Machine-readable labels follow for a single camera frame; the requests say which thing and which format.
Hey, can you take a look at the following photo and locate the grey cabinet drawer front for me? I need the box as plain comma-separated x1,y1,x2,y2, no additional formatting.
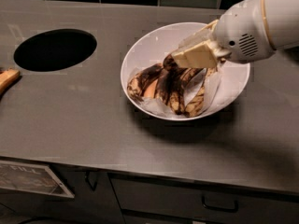
110,175,299,224

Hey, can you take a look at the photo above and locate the wooden object at left edge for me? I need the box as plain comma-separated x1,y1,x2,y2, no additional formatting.
0,69,21,94

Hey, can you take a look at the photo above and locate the white round bowl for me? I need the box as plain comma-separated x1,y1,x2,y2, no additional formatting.
121,22,250,121

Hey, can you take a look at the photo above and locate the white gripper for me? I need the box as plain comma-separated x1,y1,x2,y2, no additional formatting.
171,0,276,68

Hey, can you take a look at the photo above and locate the framed fill sign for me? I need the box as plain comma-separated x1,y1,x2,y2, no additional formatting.
0,161,75,198

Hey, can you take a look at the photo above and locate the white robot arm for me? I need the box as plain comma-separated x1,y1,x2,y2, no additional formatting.
171,0,299,68

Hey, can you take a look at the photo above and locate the white paper liner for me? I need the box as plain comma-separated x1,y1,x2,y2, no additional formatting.
126,59,221,119

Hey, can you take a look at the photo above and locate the black drawer handle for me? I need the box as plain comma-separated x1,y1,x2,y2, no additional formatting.
201,196,239,213

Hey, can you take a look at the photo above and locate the orange fruit in bowl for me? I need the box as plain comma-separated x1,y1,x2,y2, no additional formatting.
143,79,158,98

